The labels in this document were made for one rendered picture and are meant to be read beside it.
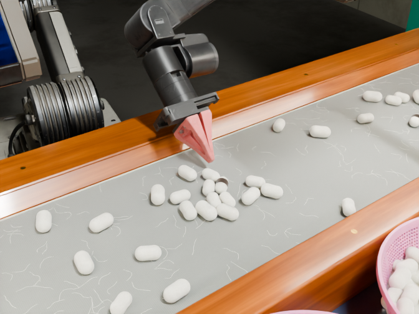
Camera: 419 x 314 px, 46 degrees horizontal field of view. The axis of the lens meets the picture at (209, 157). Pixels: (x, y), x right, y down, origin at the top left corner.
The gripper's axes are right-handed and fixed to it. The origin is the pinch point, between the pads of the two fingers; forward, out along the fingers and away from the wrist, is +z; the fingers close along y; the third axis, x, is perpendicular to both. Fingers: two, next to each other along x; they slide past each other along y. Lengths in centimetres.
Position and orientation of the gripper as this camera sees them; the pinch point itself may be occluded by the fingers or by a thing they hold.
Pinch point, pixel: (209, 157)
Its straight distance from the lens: 79.5
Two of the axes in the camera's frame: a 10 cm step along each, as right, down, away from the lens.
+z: 4.5, 8.7, -1.9
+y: 8.1, -3.1, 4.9
